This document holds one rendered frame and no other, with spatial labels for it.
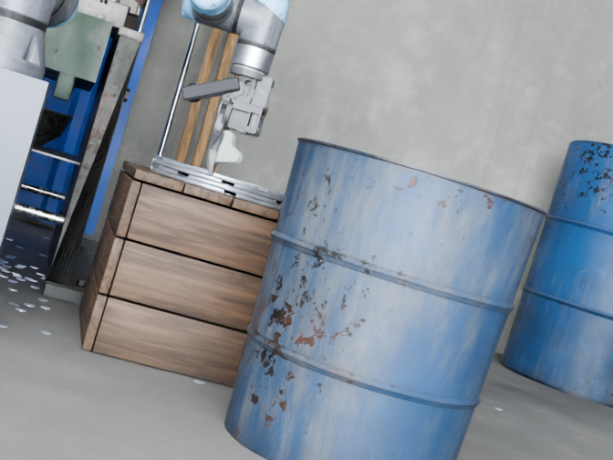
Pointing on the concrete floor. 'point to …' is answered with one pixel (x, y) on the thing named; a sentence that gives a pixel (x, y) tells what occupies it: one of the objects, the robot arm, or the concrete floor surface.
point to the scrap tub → (377, 310)
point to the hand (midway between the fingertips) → (208, 168)
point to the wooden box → (176, 276)
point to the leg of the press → (90, 168)
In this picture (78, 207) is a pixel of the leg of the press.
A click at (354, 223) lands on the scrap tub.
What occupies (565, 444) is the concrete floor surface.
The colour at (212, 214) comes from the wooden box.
